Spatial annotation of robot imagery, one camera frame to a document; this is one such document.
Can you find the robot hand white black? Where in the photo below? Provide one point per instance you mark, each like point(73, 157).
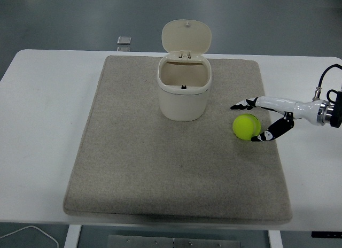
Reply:
point(278, 103)

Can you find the yellow tennis ball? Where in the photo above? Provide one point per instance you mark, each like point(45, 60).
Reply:
point(244, 126)

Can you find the cream bin with hinged lid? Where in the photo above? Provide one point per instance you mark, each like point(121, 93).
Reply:
point(183, 103)

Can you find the beige felt mat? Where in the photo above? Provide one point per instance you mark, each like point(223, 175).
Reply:
point(160, 165)

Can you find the white table leg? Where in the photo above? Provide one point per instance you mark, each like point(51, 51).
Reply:
point(72, 237)
point(275, 240)

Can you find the black table control panel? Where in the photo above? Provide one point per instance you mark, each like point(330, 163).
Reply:
point(326, 234)

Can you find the square metal floor plate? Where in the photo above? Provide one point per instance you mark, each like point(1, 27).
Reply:
point(124, 40)
point(123, 48)

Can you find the grey metal plate with screws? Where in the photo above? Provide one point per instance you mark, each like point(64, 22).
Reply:
point(139, 242)

